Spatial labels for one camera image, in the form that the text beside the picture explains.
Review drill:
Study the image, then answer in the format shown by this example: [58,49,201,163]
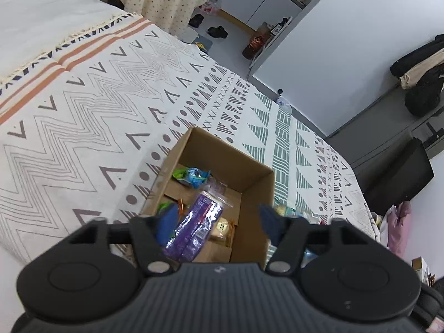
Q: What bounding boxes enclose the blue and green snack packet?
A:
[173,166,211,188]

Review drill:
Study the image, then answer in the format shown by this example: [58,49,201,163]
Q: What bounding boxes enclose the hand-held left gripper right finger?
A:
[258,204,369,275]

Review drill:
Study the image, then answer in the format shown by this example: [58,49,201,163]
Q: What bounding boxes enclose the pink cloth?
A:
[386,201,413,259]

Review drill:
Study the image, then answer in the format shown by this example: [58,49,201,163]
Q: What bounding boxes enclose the white cabinet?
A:
[218,0,306,32]

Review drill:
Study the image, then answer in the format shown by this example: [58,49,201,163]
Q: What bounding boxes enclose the orange cartoon face snack packet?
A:
[210,217,236,247]

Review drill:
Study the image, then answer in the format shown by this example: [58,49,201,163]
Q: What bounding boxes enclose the pink pack of water bottles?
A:
[202,0,223,16]

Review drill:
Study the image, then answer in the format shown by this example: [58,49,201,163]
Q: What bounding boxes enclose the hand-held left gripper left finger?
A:
[66,202,181,276]

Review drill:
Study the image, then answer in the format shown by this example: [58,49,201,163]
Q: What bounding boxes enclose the brown cardboard box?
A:
[138,127,276,271]

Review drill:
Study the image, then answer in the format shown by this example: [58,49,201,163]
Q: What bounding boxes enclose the hanging dark clothes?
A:
[389,34,444,118]

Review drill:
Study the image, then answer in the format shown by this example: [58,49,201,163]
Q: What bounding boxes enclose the patterned bed blanket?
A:
[0,14,382,264]

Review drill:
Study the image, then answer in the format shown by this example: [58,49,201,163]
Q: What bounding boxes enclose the long purple snack packet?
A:
[163,192,224,262]

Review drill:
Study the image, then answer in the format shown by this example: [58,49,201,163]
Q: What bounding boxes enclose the dark bottle with red label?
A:
[242,29,269,59]

